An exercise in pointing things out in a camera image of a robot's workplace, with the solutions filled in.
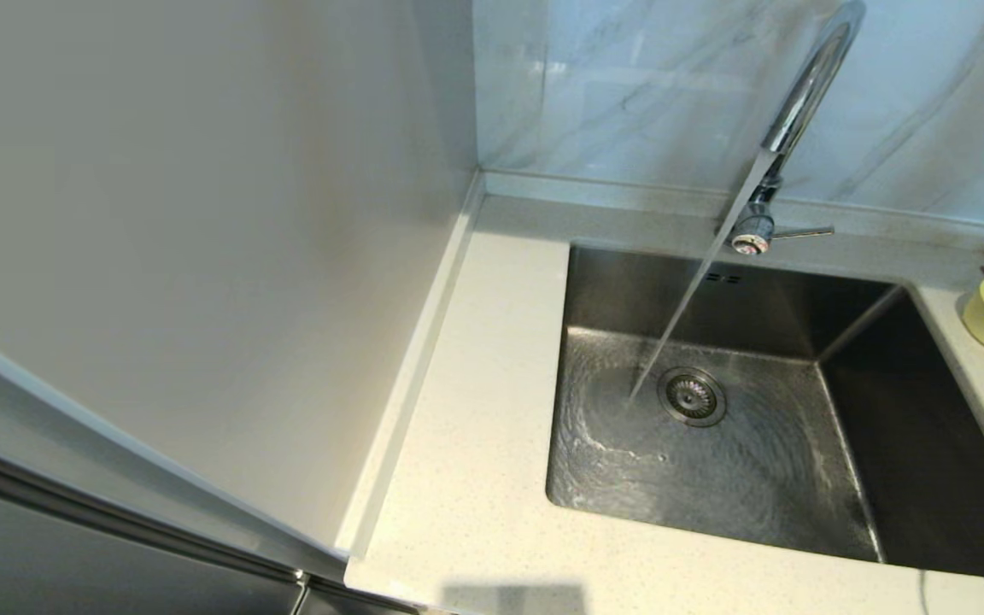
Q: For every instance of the chrome cabinet edge trim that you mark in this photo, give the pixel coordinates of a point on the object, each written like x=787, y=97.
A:
x=116, y=518

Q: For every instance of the round metal drain strainer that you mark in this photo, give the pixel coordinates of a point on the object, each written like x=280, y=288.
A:
x=693, y=397

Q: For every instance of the tall cabinet side panel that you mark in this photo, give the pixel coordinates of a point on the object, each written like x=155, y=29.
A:
x=202, y=213

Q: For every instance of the tall cabinet steel front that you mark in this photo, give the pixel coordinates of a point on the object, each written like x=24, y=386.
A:
x=73, y=564

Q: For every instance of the stainless steel sink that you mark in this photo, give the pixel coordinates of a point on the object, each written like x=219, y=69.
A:
x=629, y=461

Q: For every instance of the chrome gooseneck faucet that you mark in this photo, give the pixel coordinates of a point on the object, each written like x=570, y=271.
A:
x=808, y=85

